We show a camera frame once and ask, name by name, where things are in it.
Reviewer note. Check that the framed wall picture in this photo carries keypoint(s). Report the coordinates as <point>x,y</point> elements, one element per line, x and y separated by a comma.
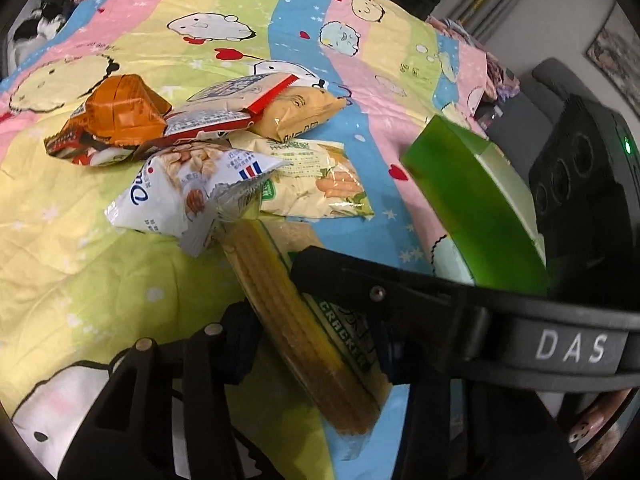
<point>617,57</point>

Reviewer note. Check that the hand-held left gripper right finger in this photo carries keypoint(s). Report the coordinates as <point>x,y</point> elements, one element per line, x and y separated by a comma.
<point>390,364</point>

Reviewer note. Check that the white red snack packet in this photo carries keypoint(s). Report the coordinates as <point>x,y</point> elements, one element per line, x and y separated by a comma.
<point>220,110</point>

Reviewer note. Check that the printed striped blanket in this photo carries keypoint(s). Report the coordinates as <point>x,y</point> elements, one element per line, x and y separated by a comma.
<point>150,285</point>

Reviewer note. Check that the orange snack packet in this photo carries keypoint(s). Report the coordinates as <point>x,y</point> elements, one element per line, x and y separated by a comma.
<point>120,110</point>

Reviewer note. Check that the green cardboard box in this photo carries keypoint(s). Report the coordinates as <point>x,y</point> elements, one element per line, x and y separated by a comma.
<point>465,200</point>

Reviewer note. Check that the white blue snack packet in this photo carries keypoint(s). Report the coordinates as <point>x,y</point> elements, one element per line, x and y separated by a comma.
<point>180,190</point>

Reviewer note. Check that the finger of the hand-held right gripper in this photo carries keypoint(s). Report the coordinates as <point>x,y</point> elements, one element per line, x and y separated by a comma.
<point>375,292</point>

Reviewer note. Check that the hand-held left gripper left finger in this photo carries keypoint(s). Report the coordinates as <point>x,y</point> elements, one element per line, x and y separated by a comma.
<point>240,350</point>

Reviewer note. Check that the yellow cracker packet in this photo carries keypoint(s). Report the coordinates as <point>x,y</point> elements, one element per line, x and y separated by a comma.
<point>295,320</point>

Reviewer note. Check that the grey sofa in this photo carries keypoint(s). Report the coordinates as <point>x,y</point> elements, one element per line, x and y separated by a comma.
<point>540,105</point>

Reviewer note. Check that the black and white cloth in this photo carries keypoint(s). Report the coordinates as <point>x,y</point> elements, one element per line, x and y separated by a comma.
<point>42,22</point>

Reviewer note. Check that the pale yellow green snack packet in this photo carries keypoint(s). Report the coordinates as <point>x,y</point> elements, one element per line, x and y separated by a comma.
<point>320,180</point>

